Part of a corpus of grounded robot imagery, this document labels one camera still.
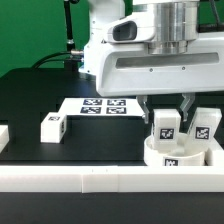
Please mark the white round stool seat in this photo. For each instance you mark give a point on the white round stool seat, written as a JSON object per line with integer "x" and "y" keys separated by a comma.
{"x": 177, "y": 157}

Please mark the white marker tag sheet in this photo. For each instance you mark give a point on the white marker tag sheet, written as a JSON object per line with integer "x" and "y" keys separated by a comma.
{"x": 101, "y": 107}

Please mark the white U-shaped boundary wall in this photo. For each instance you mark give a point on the white U-shaped boundary wall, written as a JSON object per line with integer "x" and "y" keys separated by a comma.
{"x": 94, "y": 179}

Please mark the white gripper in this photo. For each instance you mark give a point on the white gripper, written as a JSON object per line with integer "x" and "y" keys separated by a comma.
{"x": 150, "y": 53}

